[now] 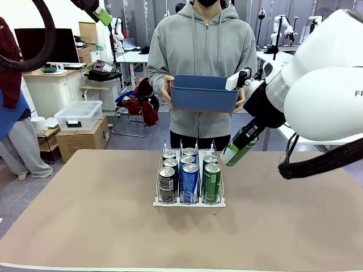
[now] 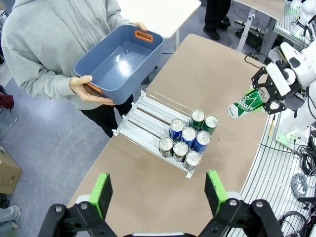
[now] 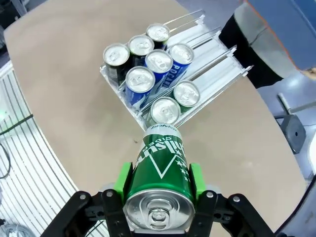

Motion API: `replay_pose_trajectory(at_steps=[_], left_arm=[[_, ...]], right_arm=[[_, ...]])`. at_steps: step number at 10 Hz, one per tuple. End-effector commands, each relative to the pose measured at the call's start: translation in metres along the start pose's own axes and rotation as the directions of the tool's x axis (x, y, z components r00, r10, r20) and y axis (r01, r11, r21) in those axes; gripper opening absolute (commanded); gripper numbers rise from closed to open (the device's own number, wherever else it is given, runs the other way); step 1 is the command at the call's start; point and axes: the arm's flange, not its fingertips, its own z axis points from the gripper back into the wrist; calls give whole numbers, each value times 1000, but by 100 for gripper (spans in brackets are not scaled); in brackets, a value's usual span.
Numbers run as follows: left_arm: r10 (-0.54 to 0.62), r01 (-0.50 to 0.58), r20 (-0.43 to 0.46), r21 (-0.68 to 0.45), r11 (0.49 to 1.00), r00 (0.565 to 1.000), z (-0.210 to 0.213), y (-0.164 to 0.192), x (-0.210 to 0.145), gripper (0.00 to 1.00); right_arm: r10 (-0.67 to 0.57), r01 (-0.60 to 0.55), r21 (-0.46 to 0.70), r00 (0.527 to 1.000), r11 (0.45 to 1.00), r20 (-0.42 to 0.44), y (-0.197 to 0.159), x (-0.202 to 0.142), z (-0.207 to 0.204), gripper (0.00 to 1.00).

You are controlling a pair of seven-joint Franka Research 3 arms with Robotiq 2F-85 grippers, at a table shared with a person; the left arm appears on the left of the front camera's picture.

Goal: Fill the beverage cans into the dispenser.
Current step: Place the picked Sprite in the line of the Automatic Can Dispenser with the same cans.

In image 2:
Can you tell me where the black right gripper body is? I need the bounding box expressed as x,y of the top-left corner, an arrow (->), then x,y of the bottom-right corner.
281,82 -> 302,101

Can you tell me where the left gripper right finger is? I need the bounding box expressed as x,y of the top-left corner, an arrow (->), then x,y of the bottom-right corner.
199,169 -> 284,237

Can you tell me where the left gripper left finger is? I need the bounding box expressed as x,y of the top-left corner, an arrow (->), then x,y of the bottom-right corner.
37,172 -> 117,237

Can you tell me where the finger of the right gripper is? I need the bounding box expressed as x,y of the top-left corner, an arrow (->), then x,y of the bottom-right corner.
244,66 -> 272,98
251,95 -> 287,115

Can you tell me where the green cider can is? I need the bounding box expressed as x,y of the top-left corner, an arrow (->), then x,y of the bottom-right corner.
201,114 -> 220,136
190,108 -> 206,129
227,88 -> 270,121

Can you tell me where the blue beverage can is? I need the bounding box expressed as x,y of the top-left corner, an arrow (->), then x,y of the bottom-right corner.
194,130 -> 212,154
169,118 -> 185,139
181,126 -> 198,148

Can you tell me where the black Pepsi can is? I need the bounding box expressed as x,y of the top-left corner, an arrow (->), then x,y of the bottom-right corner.
183,151 -> 201,171
158,136 -> 175,158

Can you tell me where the blue bin with orange handles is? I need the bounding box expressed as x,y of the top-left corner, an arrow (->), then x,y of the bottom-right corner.
74,24 -> 164,105

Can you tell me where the person's left forearm grey sleeve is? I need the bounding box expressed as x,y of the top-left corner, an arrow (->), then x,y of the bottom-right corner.
103,0 -> 139,27

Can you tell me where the white ribbed robot base platform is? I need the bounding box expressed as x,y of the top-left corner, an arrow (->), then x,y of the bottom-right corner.
232,110 -> 316,237

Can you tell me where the person's right forearm grey sleeve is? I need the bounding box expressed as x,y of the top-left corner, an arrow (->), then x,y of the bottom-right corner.
14,56 -> 77,98

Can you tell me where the person's left hand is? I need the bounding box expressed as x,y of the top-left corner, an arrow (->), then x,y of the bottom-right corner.
132,21 -> 149,32

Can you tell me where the person's right hand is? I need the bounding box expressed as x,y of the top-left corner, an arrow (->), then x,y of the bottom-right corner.
69,75 -> 117,106

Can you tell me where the beige table with grey leg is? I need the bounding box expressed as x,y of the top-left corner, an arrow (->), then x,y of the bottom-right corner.
232,0 -> 288,54

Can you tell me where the person in black trousers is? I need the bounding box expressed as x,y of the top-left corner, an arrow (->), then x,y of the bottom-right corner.
203,0 -> 232,41

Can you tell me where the large brown cardboard box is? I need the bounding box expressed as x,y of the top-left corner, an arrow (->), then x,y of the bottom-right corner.
0,150 -> 23,196

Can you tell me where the silver can left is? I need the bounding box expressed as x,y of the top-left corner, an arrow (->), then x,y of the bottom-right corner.
172,141 -> 189,162

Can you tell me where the large white table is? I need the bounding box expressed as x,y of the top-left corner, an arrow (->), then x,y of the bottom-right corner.
116,0 -> 202,51

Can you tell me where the clear acrylic can rack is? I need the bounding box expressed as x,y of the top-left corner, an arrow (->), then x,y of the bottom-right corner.
112,89 -> 220,179

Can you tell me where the dark red backpack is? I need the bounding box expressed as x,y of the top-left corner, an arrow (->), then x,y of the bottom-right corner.
0,85 -> 15,111

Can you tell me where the person in grey hoodie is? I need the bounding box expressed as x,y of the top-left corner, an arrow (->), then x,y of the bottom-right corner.
0,0 -> 139,138

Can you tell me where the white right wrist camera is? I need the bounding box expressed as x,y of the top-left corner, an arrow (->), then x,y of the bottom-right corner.
266,62 -> 291,96

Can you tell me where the black looped cable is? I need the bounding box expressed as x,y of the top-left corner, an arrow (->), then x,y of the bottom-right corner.
277,209 -> 309,237

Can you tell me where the black cable bundle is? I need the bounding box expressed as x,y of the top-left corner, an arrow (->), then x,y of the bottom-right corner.
295,144 -> 316,175

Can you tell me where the grey coiled cable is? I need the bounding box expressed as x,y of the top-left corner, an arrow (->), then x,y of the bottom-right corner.
290,172 -> 310,197

